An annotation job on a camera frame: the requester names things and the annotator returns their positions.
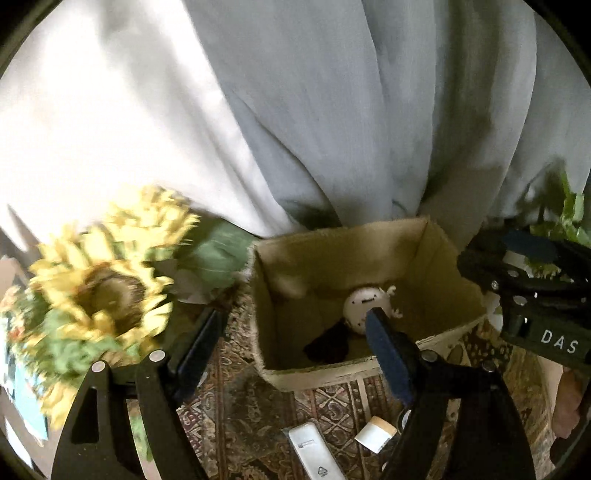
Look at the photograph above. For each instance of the green potted plant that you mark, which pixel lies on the green potted plant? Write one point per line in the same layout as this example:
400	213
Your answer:
561	221

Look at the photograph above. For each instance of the sunflower bouquet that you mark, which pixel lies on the sunflower bouquet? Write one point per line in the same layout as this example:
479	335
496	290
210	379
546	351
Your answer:
109	291

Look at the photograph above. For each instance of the patterned oriental rug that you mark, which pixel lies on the patterned oriental rug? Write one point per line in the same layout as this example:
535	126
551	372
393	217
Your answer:
237	423

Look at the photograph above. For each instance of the brown cardboard box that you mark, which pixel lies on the brown cardboard box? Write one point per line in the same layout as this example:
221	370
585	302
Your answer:
311	293

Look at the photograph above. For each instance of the white round creature toy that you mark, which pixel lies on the white round creature toy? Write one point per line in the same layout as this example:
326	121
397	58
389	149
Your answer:
363	300

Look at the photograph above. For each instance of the white remote control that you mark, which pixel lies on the white remote control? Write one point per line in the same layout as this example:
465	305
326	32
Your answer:
314	454

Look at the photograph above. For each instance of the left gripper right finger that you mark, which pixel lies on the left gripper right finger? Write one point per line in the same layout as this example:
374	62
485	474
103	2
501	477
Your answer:
489	442

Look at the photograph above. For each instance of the beige curtain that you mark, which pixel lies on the beige curtain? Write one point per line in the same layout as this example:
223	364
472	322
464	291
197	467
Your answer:
106	97

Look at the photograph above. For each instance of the grey curtain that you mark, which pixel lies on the grey curtain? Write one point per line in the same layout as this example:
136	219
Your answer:
361	111

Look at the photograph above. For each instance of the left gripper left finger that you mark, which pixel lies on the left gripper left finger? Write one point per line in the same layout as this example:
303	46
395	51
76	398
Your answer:
96	441

